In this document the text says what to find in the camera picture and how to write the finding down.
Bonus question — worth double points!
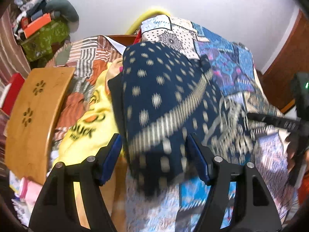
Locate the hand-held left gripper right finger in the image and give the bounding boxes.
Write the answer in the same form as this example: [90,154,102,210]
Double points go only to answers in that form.
[187,133,282,232]

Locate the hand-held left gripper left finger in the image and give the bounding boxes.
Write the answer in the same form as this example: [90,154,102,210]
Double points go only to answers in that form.
[28,133,123,232]

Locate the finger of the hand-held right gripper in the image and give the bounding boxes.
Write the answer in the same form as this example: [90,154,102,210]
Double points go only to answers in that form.
[246,112,302,134]

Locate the navy patterned hoodie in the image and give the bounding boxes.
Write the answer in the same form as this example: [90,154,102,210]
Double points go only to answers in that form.
[121,41,256,197]

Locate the person's right hand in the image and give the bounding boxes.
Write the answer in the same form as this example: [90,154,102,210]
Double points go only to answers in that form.
[286,135,309,174]

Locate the brown wooden door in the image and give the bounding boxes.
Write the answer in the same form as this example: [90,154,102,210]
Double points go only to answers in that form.
[262,8,309,114]

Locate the yellow printed blanket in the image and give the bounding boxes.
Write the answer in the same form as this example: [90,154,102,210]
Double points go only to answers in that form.
[52,61,128,232]

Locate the patchwork bed sheet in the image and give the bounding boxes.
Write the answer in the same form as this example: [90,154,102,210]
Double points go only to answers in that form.
[116,14,300,232]

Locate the wooden lap desk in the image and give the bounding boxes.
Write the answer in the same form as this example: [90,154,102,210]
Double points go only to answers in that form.
[4,66,76,185]

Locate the striped orange patchwork cloth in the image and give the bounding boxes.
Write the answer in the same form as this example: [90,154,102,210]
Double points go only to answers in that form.
[46,35,126,150]

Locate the red box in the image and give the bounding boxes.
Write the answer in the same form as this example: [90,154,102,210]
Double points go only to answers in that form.
[0,72,26,116]

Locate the green patterned cloth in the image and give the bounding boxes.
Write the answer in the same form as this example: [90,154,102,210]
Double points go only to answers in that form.
[20,18,71,63]

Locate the striped brown curtain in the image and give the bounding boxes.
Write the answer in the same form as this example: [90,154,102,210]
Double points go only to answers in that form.
[0,5,32,150]

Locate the orange box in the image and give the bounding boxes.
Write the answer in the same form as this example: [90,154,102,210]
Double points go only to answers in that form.
[23,13,52,38]

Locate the yellow round object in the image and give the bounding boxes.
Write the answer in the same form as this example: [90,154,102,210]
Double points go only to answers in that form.
[127,8,172,35]

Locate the grey pillow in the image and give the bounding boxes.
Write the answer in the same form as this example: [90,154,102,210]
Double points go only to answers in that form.
[45,0,80,32]

